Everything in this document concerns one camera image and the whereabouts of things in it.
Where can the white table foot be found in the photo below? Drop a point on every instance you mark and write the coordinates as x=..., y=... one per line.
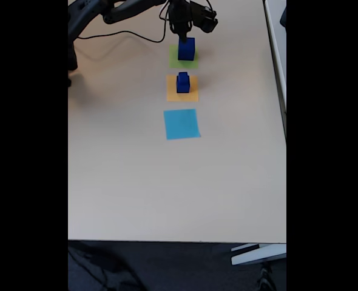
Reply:
x=258, y=256

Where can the medium blue cube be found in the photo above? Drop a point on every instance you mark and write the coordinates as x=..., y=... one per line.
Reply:
x=183, y=88

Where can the dark chair part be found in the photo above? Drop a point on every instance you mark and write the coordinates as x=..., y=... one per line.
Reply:
x=284, y=18

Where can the orange paper square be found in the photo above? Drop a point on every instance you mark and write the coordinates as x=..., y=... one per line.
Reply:
x=171, y=95

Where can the small blue cube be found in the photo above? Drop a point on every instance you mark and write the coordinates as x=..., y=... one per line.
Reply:
x=183, y=78

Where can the largest blue cube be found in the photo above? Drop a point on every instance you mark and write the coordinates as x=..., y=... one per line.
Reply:
x=186, y=52

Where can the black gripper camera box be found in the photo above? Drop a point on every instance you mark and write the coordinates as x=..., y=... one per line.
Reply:
x=206, y=19

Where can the light blue paper square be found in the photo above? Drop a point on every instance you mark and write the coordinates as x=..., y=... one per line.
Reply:
x=182, y=124

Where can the white side table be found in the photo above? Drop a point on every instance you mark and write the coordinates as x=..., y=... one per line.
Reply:
x=277, y=45

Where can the green paper square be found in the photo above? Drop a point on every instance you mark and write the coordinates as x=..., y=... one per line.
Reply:
x=173, y=62

